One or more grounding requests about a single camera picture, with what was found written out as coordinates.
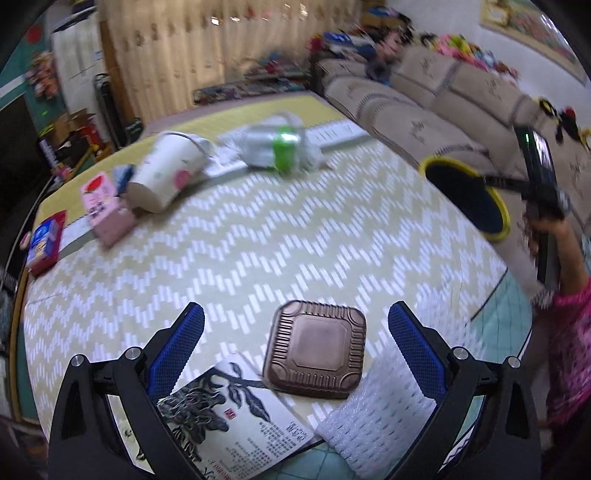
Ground yellow rimmed black trash bin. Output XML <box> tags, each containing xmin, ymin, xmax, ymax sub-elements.
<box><xmin>419</xmin><ymin>156</ymin><xmax>511</xmax><ymax>243</ymax></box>

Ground person's right hand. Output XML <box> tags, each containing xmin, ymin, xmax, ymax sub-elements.
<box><xmin>524</xmin><ymin>215</ymin><xmax>589</xmax><ymax>295</ymax></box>

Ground black red plush toy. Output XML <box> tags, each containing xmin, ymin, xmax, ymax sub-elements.
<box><xmin>537</xmin><ymin>97</ymin><xmax>581</xmax><ymax>144</ymax></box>

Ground white foam net sleeve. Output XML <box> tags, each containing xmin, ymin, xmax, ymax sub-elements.
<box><xmin>317</xmin><ymin>348</ymin><xmax>436</xmax><ymax>479</ymax></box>

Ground ink painting booklet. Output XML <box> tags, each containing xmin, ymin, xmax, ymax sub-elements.
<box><xmin>156</xmin><ymin>353</ymin><xmax>315</xmax><ymax>479</ymax></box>

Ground beige sofa with deer covers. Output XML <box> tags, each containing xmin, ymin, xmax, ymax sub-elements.
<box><xmin>315</xmin><ymin>44</ymin><xmax>591</xmax><ymax>218</ymax></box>

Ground pile of plush toys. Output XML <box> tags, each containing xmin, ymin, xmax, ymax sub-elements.
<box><xmin>416</xmin><ymin>32</ymin><xmax>521</xmax><ymax>82</ymax></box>

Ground framed floral painting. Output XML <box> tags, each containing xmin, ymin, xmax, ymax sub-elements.
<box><xmin>479</xmin><ymin>0</ymin><xmax>587</xmax><ymax>84</ymax></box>

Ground red tissue tray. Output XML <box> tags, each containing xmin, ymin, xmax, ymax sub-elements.
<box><xmin>26</xmin><ymin>210</ymin><xmax>67</xmax><ymax>277</ymax></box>

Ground blue tissue pack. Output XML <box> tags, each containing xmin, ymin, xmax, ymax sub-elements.
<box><xmin>27</xmin><ymin>218</ymin><xmax>60</xmax><ymax>263</ymax></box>

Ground brown square plastic tray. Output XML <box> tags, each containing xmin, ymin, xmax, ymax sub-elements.
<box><xmin>263</xmin><ymin>300</ymin><xmax>367</xmax><ymax>399</ymax></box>

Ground pink carton box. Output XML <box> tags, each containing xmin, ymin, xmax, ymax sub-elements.
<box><xmin>80</xmin><ymin>172</ymin><xmax>135</xmax><ymax>248</ymax></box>

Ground yellow green patterned tablecloth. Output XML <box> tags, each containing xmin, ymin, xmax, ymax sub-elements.
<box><xmin>23</xmin><ymin>138</ymin><xmax>507</xmax><ymax>433</ymax></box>

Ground crumpled bottle with green label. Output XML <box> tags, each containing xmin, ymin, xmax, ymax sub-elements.
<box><xmin>218</xmin><ymin>111</ymin><xmax>327</xmax><ymax>175</ymax></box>

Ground low shelf with books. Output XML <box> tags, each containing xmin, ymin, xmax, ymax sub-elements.
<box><xmin>192</xmin><ymin>57</ymin><xmax>310</xmax><ymax>107</ymax></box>

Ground white floral paper cup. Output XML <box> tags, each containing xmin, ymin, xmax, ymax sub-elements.
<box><xmin>125</xmin><ymin>131</ymin><xmax>214</xmax><ymax>213</ymax></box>

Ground black tower fan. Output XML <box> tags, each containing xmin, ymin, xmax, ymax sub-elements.
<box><xmin>93</xmin><ymin>73</ymin><xmax>128</xmax><ymax>150</ymax></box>

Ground artificial flower bunch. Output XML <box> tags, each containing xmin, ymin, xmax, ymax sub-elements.
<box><xmin>25</xmin><ymin>50</ymin><xmax>59</xmax><ymax>100</ymax></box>

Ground white standing air conditioner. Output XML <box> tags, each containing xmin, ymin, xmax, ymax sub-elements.
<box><xmin>50</xmin><ymin>12</ymin><xmax>107</xmax><ymax>114</ymax></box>

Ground beige patterned curtain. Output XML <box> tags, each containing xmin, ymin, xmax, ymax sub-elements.
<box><xmin>97</xmin><ymin>0</ymin><xmax>361</xmax><ymax>123</ymax></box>

